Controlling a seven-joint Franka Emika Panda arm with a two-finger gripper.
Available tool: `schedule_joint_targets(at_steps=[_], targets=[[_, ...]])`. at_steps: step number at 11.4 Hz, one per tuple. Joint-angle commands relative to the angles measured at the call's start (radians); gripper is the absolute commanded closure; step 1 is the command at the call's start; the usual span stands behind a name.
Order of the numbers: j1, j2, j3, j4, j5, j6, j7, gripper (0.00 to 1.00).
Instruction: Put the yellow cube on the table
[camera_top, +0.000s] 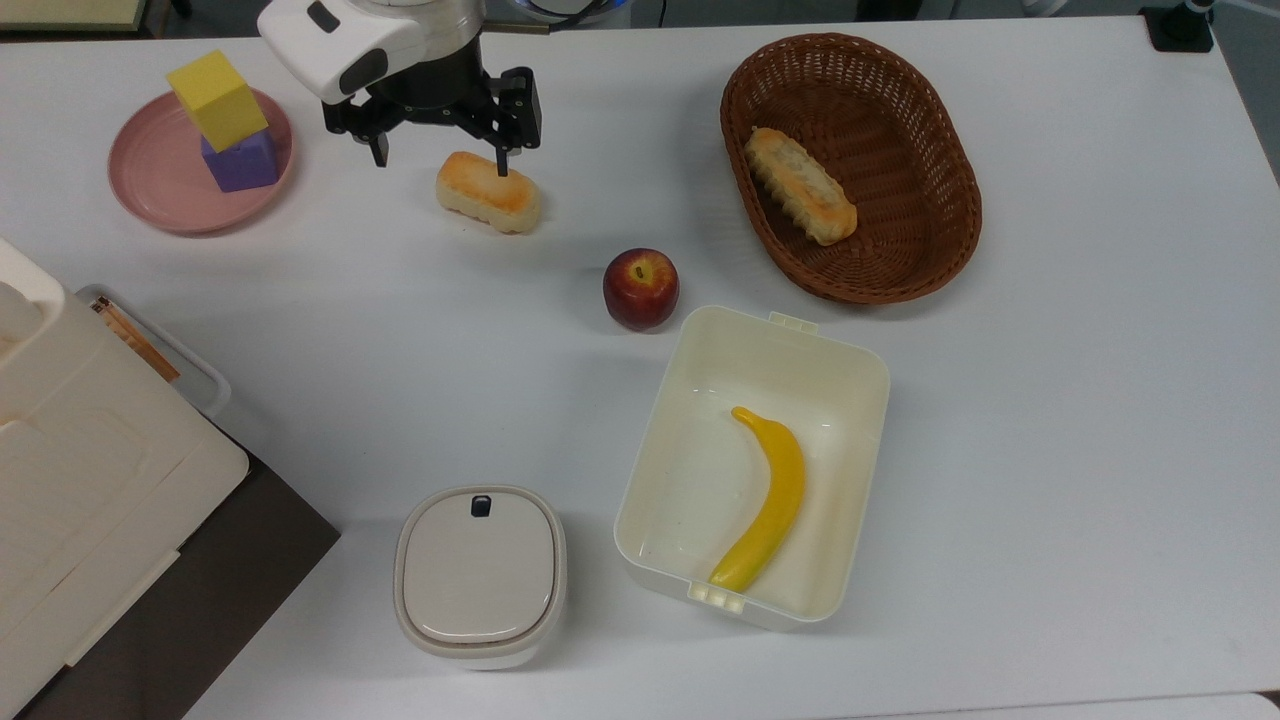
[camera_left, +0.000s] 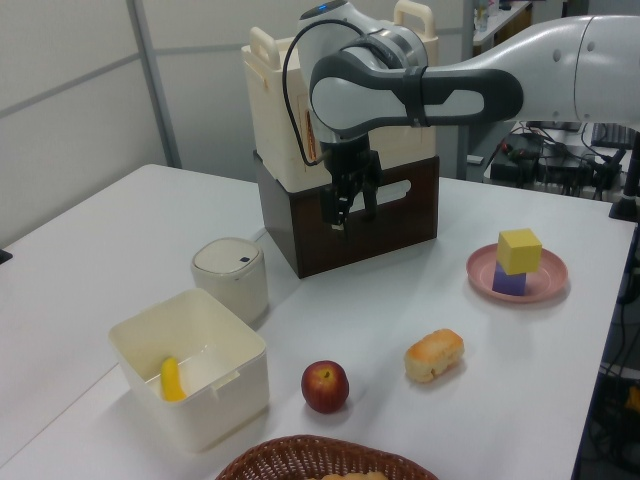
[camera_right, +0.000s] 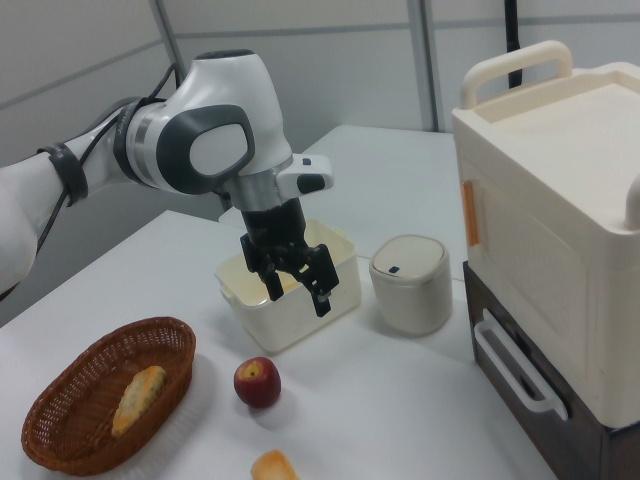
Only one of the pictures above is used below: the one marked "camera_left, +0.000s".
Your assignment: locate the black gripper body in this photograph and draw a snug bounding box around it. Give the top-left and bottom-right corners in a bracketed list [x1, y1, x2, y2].
[318, 132, 384, 190]

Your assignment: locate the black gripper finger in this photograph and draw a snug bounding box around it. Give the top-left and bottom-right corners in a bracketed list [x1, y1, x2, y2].
[360, 178, 380, 224]
[320, 183, 358, 236]

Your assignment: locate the purple cube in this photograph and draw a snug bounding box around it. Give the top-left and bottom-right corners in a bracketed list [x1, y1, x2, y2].
[491, 263, 528, 297]

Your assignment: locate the dark brown wooden crate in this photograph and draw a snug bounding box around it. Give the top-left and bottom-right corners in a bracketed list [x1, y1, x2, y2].
[253, 149, 442, 280]

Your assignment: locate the small white lidded bin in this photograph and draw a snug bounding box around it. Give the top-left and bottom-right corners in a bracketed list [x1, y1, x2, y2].
[190, 236, 270, 325]

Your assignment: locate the short golden bread roll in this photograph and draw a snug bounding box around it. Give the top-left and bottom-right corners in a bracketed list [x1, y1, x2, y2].
[404, 327, 466, 385]

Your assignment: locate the red apple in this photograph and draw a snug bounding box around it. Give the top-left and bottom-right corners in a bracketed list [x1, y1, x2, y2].
[300, 360, 351, 415]

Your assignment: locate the pink plate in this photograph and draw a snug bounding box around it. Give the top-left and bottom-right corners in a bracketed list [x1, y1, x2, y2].
[466, 244, 570, 303]

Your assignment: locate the open white plastic container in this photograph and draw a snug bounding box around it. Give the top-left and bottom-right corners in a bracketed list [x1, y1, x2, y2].
[108, 288, 270, 454]

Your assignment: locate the yellow banana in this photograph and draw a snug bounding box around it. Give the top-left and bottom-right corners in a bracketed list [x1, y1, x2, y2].
[159, 355, 188, 402]

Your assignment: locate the brown wicker basket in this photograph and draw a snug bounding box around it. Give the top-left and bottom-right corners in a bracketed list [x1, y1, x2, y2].
[214, 434, 441, 480]

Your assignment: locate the long golden bread roll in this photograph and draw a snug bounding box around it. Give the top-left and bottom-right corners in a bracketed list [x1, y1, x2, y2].
[304, 469, 389, 480]

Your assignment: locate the cream plastic box with handles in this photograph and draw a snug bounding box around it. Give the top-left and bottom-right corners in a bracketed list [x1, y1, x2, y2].
[241, 0, 441, 192]

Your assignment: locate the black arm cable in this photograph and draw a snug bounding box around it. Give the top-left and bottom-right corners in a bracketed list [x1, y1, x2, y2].
[281, 22, 382, 167]

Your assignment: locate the black electronics box with cables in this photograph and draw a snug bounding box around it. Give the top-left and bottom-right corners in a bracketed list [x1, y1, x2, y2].
[488, 130, 627, 200]

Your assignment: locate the black camera stand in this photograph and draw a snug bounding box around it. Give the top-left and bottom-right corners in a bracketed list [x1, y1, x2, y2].
[607, 133, 640, 222]

